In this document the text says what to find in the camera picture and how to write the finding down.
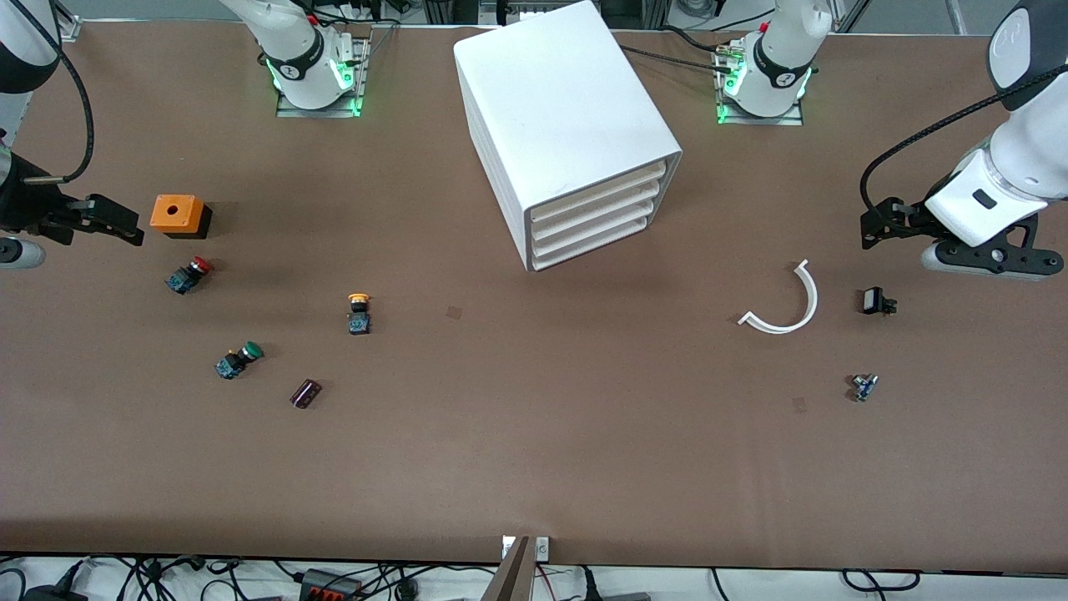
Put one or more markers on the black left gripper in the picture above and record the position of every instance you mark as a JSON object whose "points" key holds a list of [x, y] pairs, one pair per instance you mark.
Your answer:
{"points": [[908, 219]]}

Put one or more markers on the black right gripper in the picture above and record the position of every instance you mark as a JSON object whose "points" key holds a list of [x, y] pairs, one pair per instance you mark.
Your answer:
{"points": [[23, 206]]}

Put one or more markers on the yellow push button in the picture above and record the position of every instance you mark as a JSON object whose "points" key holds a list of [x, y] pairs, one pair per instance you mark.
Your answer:
{"points": [[359, 315]]}

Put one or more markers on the white plastic drawer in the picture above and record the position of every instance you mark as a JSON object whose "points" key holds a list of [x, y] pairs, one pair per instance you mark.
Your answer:
{"points": [[601, 209], [596, 225], [601, 193], [592, 242]]}

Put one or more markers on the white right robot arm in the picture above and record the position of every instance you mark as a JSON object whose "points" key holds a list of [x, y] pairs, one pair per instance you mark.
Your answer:
{"points": [[300, 83]]}

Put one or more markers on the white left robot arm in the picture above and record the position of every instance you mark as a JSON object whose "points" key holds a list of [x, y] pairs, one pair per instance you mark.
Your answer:
{"points": [[1035, 133]]}

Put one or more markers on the red push button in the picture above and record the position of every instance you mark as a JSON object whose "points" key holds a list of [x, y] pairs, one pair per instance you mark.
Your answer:
{"points": [[188, 275]]}

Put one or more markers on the green push button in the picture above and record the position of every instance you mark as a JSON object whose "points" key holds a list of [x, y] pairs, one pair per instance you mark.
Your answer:
{"points": [[238, 361]]}

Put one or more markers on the white drawer cabinet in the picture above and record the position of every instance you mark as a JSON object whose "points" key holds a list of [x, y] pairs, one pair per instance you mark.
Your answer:
{"points": [[551, 100]]}

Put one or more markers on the orange box with hole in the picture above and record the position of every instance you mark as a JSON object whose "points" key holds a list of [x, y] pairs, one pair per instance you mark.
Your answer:
{"points": [[175, 215]]}

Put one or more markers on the small blue electronic component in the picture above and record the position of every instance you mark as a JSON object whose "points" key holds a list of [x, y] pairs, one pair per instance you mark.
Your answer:
{"points": [[864, 387]]}

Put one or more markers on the dark purple cylinder component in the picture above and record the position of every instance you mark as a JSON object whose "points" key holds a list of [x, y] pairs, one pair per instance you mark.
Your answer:
{"points": [[305, 393]]}

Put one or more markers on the black power adapter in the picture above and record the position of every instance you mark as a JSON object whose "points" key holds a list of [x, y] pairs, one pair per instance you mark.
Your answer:
{"points": [[54, 594]]}

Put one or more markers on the black power strip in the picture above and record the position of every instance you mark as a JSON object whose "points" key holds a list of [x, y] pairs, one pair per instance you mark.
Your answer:
{"points": [[329, 586]]}

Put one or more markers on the wooden board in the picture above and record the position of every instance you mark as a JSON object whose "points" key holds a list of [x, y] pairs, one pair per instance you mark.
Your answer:
{"points": [[513, 580]]}

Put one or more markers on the small black switch component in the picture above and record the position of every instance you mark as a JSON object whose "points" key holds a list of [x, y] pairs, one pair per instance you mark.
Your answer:
{"points": [[874, 300]]}

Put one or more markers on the white curved plastic bracket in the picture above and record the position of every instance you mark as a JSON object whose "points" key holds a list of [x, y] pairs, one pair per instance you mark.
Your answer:
{"points": [[811, 300]]}

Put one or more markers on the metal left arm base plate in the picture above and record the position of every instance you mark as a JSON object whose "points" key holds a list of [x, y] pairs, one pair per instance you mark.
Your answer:
{"points": [[759, 120]]}

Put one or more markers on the aluminium corner bracket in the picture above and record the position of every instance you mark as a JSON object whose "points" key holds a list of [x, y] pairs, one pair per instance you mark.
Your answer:
{"points": [[68, 23]]}

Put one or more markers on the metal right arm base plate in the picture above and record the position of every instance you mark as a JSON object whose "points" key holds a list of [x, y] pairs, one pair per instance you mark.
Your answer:
{"points": [[317, 112]]}

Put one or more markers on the small white edge bracket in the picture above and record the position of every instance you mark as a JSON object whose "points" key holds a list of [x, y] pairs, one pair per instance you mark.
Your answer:
{"points": [[508, 547], [542, 547]]}

